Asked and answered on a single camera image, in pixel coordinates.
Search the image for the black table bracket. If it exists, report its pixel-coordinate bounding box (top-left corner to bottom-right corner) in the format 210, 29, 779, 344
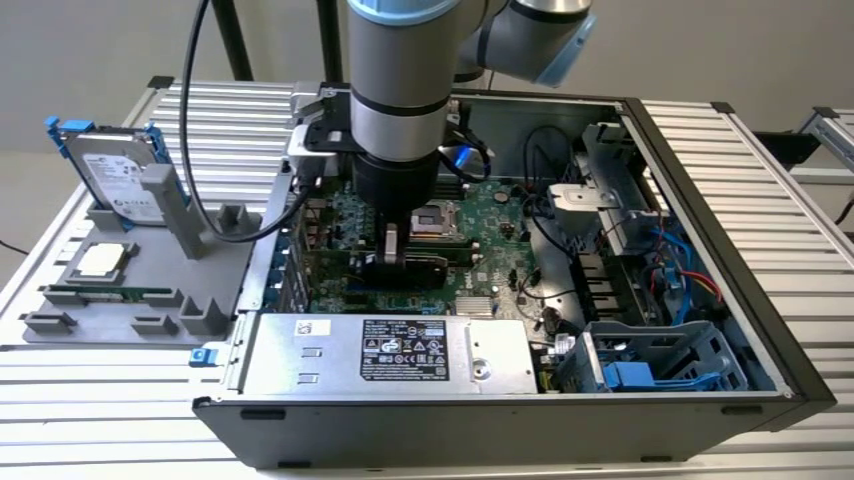
752, 128, 823, 166

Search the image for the silver CPU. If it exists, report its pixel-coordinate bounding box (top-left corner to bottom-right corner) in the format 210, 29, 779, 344
69, 245, 128, 277

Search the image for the long black looped wire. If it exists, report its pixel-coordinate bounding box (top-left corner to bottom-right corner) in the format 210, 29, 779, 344
523, 124, 572, 191

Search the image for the green graphics card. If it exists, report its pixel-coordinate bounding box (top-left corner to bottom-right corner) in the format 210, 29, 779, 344
345, 249, 448, 297

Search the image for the open grey PC case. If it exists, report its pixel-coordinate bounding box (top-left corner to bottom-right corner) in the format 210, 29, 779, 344
190, 79, 839, 471

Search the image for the blue wire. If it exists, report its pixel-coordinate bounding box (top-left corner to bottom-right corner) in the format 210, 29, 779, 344
649, 227, 699, 321

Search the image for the grey parts rack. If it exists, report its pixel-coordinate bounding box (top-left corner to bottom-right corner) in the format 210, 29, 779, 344
18, 164, 262, 345

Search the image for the aluminium frame table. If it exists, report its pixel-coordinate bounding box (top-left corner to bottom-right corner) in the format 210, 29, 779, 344
785, 105, 854, 186

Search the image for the silver power supply unit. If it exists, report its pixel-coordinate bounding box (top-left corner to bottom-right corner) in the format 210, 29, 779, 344
238, 313, 540, 396

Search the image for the green motherboard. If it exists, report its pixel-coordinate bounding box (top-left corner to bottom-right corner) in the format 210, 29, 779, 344
292, 174, 541, 321

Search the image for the green RAM stick, white label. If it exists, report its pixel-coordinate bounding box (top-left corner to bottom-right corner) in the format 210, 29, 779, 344
49, 283, 172, 304

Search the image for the black stand pole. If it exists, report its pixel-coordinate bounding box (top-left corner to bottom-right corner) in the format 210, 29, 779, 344
316, 0, 352, 84
210, 0, 254, 81

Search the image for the metal disk bay bracket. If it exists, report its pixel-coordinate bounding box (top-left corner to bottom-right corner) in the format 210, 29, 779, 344
545, 122, 668, 256

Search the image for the small silver heatsink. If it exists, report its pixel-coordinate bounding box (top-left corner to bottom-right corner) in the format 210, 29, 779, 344
455, 295, 499, 317

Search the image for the CPU socket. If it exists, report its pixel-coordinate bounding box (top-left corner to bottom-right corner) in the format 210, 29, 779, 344
409, 202, 461, 239

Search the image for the red wire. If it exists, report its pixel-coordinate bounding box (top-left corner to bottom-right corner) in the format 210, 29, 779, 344
689, 272, 725, 301

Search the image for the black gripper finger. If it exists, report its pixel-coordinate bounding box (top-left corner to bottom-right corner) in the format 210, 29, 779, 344
378, 210, 408, 271

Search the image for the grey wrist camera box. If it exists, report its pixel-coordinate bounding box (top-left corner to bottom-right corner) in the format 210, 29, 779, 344
285, 122, 354, 176

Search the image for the hard disk in blue carrier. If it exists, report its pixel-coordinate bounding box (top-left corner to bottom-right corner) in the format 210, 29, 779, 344
42, 115, 185, 229

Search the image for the blue drive carrier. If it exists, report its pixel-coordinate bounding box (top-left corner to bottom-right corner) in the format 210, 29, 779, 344
599, 359, 721, 391

